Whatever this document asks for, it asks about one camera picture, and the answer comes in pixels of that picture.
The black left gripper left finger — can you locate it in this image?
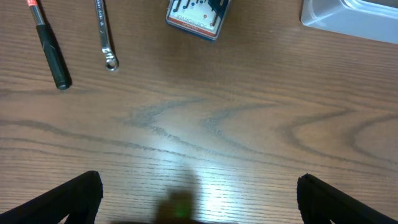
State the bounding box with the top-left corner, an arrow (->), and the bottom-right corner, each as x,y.
1,170 -> 103,224

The clear plastic container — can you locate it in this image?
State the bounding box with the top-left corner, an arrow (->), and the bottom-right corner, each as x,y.
301,0 -> 397,44

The chrome ring wrench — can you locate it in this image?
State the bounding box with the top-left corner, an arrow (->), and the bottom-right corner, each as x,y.
95,0 -> 119,71

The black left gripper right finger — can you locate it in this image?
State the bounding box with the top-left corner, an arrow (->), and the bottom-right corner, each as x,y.
297,174 -> 397,224

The blue screwdriver set case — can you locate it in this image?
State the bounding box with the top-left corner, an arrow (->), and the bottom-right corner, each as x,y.
165,0 -> 231,40

